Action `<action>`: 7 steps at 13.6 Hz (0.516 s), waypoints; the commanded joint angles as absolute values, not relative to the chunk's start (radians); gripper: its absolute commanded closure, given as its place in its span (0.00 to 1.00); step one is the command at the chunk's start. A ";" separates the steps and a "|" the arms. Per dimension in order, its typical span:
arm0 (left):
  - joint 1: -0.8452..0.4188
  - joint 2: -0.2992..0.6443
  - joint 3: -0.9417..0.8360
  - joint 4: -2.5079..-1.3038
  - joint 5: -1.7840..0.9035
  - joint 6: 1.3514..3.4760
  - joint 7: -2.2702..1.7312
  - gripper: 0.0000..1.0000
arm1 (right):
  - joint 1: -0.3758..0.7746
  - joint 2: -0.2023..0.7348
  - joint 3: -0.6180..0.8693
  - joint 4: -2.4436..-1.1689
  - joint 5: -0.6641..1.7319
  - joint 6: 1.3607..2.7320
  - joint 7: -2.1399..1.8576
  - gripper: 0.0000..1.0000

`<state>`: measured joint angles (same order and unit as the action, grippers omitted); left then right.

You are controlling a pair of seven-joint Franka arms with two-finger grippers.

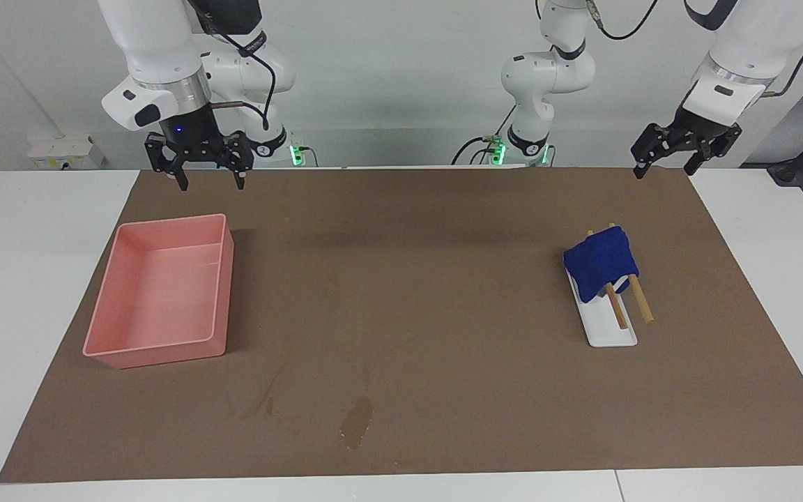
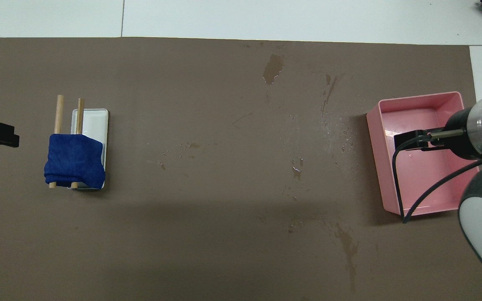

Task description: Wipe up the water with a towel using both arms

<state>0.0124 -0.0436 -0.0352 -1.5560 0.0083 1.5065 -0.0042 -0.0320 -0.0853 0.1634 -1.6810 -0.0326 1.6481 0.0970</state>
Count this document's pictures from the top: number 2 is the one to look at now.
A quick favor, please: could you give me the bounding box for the blue towel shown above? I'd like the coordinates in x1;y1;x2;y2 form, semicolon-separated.
44;134;106;189

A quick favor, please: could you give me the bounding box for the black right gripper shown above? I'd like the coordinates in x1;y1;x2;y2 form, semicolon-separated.
394;108;482;161

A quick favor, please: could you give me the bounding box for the pink plastic bin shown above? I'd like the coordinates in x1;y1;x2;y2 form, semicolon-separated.
366;91;482;217

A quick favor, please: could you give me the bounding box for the brown table mat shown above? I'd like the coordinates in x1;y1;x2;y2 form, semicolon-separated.
0;37;482;301

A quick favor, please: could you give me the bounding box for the wooden dowel rod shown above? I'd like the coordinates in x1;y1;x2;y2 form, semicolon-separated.
70;98;85;189
49;95;65;189

